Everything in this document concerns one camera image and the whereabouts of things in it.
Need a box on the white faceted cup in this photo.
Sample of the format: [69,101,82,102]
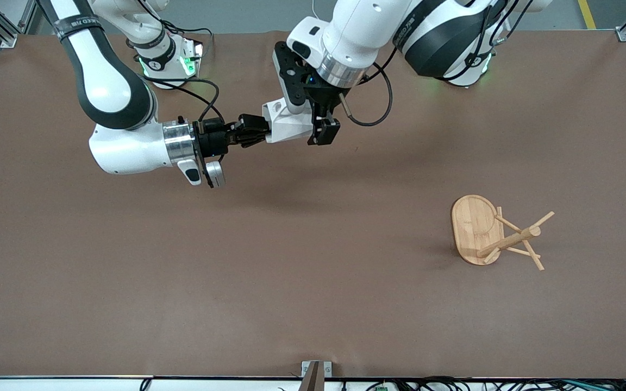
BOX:
[261,99,315,144]

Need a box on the wooden cup rack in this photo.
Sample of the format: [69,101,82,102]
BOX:
[450,194,556,272]

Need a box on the brown paper table cover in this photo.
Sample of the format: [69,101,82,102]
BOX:
[0,30,626,380]

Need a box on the black right base cable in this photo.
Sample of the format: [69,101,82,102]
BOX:
[160,21,214,51]

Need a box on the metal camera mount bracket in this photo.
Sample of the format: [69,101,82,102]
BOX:
[298,361,333,391]

